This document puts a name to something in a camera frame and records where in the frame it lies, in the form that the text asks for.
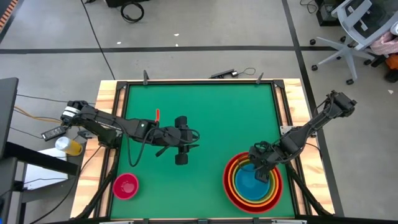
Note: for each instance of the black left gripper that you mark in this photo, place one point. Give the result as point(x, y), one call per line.
point(171, 136)

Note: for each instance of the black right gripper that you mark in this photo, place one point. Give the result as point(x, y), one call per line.
point(264, 155)

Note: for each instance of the blue plastic bowl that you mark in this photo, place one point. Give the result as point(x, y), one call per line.
point(248, 188)

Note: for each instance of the nested rainbow bowls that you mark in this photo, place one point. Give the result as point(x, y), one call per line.
point(252, 211)

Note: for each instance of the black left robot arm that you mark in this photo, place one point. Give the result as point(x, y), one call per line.
point(102, 123)

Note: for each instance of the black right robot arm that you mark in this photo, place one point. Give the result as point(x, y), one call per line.
point(311, 127)

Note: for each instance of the green plastic bowl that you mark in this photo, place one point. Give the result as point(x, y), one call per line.
point(236, 170)

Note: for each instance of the yellow plastic bowl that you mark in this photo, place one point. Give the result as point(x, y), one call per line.
point(232, 180)

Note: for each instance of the orange plastic bowl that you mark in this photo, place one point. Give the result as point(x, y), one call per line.
point(252, 206)

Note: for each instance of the orange marker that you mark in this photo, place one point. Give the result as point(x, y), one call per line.
point(157, 115)

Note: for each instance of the green table mat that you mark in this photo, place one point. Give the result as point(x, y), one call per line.
point(211, 109)

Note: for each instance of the silver mounting plate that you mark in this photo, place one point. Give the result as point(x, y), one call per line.
point(284, 130)

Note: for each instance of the small magenta plastic bowl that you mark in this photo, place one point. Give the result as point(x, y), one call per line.
point(125, 186)

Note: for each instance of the black power strip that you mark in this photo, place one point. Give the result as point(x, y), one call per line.
point(222, 74)

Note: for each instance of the bottle with yellow liquid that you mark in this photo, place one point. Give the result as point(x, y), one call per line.
point(70, 146)

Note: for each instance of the black power adapter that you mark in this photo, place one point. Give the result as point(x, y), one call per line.
point(53, 133)

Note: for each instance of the white board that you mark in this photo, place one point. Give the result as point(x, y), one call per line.
point(46, 177)

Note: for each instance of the black side stand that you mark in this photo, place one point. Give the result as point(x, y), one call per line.
point(37, 158)

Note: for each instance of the black device on floor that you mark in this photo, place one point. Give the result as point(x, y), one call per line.
point(124, 2)

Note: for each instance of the grey white office chair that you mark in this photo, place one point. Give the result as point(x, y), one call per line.
point(351, 46)

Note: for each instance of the black equipment box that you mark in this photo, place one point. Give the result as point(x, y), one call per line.
point(326, 14)

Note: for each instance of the dark flat monitor panel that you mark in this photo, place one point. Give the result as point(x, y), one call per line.
point(7, 112)

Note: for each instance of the pink cloth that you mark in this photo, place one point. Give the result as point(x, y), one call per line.
point(385, 43)

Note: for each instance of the orange black striped strip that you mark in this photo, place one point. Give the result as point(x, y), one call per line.
point(7, 14)

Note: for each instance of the black aluminium table frame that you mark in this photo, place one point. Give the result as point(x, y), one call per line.
point(199, 81)

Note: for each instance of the short black frame post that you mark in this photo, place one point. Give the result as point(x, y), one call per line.
point(259, 78)
point(145, 77)

